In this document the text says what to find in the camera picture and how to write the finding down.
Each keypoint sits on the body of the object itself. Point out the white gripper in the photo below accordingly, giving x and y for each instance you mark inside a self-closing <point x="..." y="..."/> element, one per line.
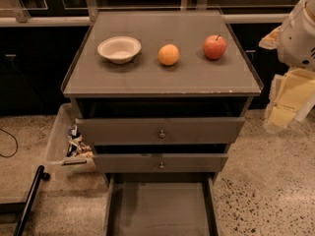
<point x="297" y="41"/>

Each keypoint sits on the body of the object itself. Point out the white bowl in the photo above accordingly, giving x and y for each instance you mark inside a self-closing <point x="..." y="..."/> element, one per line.
<point x="119" y="49"/>

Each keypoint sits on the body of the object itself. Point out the grey bottom drawer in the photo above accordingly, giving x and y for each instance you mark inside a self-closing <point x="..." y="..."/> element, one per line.
<point x="165" y="204"/>

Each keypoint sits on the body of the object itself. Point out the snack packets in bin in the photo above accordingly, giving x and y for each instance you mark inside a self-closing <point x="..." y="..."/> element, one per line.
<point x="77" y="146"/>

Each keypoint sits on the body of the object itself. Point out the grey drawer cabinet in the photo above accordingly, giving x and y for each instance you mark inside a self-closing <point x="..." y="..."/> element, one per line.
<point x="194" y="87"/>

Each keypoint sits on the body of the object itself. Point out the orange fruit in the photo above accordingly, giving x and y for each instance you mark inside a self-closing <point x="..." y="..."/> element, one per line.
<point x="168" y="55"/>

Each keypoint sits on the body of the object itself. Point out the red apple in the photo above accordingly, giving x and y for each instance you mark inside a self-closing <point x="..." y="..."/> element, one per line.
<point x="214" y="47"/>

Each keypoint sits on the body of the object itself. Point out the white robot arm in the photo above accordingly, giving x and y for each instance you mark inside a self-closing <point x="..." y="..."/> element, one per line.
<point x="292" y="95"/>

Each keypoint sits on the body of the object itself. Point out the metal railing frame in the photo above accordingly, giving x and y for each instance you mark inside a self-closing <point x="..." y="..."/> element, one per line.
<point x="65" y="13"/>

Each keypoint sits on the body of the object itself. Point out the grey drawer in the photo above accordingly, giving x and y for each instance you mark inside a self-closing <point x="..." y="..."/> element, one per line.
<point x="160" y="131"/>
<point x="160" y="162"/>
<point x="165" y="204"/>

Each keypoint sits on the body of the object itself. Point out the grey middle drawer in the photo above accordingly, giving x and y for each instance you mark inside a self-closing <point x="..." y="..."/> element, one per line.
<point x="160" y="162"/>

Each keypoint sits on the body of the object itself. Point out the black metal stand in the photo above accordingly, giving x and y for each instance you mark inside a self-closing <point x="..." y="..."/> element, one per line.
<point x="23" y="209"/>

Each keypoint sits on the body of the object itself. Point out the grey top drawer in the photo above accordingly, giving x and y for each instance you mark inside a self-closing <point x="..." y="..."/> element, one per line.
<point x="160" y="131"/>

